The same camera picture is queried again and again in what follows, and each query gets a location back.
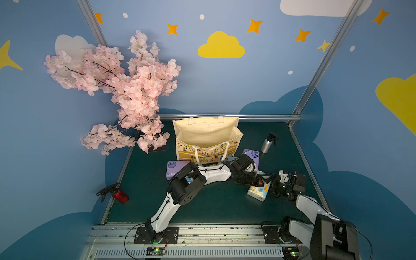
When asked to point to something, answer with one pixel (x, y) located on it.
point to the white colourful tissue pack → (259, 193)
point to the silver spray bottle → (268, 142)
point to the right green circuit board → (291, 253)
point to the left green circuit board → (155, 251)
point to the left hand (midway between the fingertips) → (261, 185)
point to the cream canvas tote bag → (206, 140)
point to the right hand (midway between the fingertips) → (265, 179)
